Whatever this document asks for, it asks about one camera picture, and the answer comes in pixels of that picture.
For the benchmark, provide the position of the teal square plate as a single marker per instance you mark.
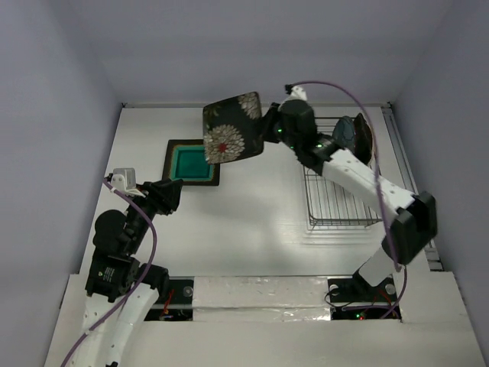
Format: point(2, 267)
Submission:
point(185, 160)

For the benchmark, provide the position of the blue round plate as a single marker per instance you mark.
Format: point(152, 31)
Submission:
point(344, 133)

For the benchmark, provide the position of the foil tape strip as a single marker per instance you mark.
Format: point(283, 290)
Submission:
point(260, 299)

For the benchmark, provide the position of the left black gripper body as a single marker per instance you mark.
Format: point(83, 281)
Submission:
point(152, 204)

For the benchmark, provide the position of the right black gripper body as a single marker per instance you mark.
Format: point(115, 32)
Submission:
point(270, 125)

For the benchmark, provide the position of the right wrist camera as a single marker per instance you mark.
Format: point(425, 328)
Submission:
point(295, 92)

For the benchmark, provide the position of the cream bird round plate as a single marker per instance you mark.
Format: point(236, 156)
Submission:
point(374, 151)

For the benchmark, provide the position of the wire dish rack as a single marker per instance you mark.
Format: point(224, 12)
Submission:
point(331, 207)

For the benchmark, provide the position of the floral square plate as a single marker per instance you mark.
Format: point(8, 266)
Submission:
point(363, 140)
point(232, 129)

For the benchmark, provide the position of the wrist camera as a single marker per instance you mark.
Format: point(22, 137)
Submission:
point(122, 180)
point(295, 92)

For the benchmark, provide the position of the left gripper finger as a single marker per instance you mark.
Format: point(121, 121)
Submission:
point(156, 190)
point(168, 194)

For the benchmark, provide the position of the right side rail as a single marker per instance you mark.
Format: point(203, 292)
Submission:
point(431, 252)

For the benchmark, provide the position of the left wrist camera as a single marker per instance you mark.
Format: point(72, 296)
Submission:
point(122, 180)

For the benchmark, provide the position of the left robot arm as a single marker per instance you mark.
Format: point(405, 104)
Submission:
point(123, 282)

